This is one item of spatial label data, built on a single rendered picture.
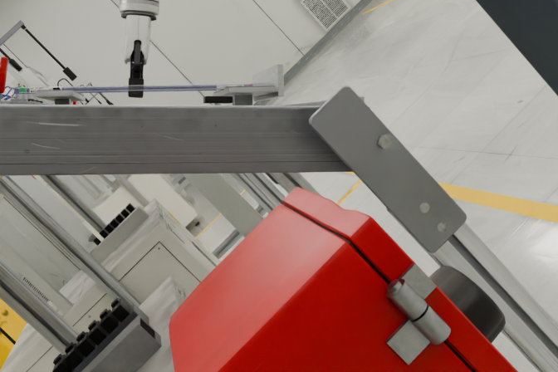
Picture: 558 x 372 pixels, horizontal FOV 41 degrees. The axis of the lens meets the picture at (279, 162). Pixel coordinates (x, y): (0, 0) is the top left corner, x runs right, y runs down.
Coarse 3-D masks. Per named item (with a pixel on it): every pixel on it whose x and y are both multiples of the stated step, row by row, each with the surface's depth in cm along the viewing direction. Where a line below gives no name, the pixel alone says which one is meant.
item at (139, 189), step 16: (16, 80) 551; (32, 80) 553; (32, 96) 553; (32, 176) 603; (128, 176) 589; (144, 176) 561; (160, 176) 564; (112, 192) 579; (128, 192) 559; (144, 192) 561; (160, 192) 564; (176, 192) 563; (96, 208) 560; (112, 208) 558; (176, 208) 566; (192, 208) 569; (96, 240) 566
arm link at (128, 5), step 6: (120, 0) 160; (126, 0) 158; (132, 0) 158; (138, 0) 158; (144, 0) 158; (150, 0) 159; (120, 6) 160; (126, 6) 158; (132, 6) 158; (138, 6) 158; (144, 6) 158; (150, 6) 159; (156, 6) 160; (126, 12) 160; (132, 12) 159; (138, 12) 159; (144, 12) 159; (150, 12) 160; (156, 12) 161
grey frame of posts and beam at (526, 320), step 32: (288, 192) 143; (448, 256) 69; (480, 256) 70; (0, 288) 133; (512, 288) 70; (32, 320) 134; (64, 320) 138; (512, 320) 70; (544, 320) 71; (64, 352) 136; (544, 352) 71
